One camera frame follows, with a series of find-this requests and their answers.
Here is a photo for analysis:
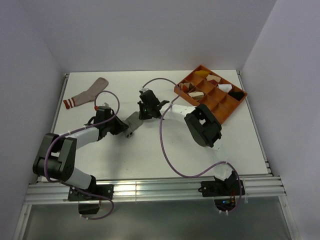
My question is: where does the grey sock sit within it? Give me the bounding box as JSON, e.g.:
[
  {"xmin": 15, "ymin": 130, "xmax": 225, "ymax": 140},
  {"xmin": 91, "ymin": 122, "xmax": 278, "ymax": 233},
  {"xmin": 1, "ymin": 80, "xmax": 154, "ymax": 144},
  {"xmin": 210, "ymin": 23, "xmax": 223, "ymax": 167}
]
[{"xmin": 123, "ymin": 111, "xmax": 143, "ymax": 138}]

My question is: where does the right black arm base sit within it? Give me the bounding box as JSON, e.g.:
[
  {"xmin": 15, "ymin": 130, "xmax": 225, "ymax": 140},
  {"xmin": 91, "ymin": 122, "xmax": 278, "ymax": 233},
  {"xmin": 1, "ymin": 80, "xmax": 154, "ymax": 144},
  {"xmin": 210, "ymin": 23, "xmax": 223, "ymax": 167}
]
[{"xmin": 198, "ymin": 178, "xmax": 245, "ymax": 212}]

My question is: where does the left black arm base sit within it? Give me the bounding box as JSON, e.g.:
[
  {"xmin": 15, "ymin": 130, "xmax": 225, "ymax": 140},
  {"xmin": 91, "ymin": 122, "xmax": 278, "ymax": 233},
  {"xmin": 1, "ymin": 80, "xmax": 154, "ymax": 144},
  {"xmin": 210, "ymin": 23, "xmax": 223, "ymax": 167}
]
[{"xmin": 67, "ymin": 184, "xmax": 115, "ymax": 221}]

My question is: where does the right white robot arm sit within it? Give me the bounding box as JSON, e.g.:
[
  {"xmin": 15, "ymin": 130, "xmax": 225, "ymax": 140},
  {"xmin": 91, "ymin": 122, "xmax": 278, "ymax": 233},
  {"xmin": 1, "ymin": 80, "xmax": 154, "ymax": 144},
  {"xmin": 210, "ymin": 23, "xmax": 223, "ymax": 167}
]
[{"xmin": 137, "ymin": 88, "xmax": 237, "ymax": 195}]

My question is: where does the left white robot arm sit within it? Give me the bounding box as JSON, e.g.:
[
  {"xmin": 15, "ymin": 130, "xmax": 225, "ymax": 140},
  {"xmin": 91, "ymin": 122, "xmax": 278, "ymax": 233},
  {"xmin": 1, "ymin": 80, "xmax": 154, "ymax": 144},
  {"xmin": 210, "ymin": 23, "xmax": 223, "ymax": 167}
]
[{"xmin": 32, "ymin": 106, "xmax": 129, "ymax": 200}]

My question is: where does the beige sock with red stripes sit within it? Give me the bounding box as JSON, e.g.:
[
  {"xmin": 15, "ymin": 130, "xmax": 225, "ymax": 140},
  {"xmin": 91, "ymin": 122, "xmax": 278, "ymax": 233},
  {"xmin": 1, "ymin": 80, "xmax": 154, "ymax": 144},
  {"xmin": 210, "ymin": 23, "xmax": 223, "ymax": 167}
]
[{"xmin": 63, "ymin": 77, "xmax": 109, "ymax": 110}]

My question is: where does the brown patterned rolled sock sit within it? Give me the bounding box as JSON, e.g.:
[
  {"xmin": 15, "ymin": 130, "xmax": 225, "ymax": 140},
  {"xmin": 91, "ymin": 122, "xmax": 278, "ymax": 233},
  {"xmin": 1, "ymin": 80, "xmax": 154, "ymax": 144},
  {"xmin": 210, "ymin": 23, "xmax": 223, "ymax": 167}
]
[{"xmin": 178, "ymin": 82, "xmax": 194, "ymax": 93}]

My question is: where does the beige brown rolled sock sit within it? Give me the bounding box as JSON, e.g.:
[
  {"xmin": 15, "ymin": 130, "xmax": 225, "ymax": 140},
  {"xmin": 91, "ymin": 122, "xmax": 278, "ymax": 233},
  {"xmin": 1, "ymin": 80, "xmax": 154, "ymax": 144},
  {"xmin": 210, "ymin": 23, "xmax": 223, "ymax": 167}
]
[{"xmin": 188, "ymin": 91, "xmax": 205, "ymax": 101}]

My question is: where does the orange compartment tray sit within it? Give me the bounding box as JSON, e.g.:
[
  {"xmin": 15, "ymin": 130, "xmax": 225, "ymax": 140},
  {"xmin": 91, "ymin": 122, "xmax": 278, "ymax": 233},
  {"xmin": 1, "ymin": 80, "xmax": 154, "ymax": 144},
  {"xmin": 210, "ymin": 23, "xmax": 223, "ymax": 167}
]
[{"xmin": 174, "ymin": 65, "xmax": 248, "ymax": 124}]

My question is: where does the yellow rolled sock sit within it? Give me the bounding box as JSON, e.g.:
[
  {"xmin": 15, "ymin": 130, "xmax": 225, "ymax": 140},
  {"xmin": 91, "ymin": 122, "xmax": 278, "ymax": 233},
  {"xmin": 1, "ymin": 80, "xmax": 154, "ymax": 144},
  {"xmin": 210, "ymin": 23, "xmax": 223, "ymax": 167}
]
[{"xmin": 194, "ymin": 70, "xmax": 210, "ymax": 79}]

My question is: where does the red beige rolled sock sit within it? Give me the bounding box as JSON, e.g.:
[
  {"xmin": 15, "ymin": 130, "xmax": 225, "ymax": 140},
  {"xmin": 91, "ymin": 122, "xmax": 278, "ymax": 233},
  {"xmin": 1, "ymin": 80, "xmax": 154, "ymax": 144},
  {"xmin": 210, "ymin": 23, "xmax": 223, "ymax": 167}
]
[{"xmin": 206, "ymin": 74, "xmax": 221, "ymax": 85}]

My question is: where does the white rolled sock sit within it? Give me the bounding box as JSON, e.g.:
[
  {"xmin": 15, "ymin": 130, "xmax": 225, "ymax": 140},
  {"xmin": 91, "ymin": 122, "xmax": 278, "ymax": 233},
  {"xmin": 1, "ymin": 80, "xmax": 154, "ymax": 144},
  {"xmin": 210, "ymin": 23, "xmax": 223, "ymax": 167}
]
[{"xmin": 217, "ymin": 84, "xmax": 233, "ymax": 93}]

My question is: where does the black rolled sock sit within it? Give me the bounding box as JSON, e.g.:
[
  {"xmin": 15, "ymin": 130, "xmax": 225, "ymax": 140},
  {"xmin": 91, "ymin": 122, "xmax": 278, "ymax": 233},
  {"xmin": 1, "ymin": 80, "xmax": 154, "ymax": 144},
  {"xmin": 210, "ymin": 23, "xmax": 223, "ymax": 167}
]
[{"xmin": 228, "ymin": 91, "xmax": 245, "ymax": 102}]

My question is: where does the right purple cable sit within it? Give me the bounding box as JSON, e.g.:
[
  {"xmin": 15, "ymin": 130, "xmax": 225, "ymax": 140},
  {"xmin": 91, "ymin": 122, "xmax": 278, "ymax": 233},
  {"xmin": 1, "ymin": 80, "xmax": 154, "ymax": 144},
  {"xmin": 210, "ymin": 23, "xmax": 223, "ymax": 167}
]
[{"xmin": 141, "ymin": 77, "xmax": 243, "ymax": 215}]

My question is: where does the purple cable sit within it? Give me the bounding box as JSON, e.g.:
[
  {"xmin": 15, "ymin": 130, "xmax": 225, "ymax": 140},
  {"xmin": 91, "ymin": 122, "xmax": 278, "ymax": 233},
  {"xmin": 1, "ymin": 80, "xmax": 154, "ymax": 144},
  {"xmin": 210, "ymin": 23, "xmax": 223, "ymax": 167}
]
[
  {"xmin": 44, "ymin": 90, "xmax": 120, "ymax": 221},
  {"xmin": 141, "ymin": 77, "xmax": 243, "ymax": 215}
]

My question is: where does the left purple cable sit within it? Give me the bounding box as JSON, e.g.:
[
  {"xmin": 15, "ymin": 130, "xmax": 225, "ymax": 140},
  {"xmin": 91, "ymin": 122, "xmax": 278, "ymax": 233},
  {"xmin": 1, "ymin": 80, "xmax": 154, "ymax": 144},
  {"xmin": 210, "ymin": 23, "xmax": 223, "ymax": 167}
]
[{"xmin": 44, "ymin": 90, "xmax": 120, "ymax": 221}]

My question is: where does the aluminium frame rail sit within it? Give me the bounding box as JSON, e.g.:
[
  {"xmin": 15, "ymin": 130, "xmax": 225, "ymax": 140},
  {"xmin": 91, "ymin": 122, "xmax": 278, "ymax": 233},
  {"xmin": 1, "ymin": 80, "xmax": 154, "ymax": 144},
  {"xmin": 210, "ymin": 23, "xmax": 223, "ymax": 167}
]
[{"xmin": 23, "ymin": 176, "xmax": 286, "ymax": 205}]

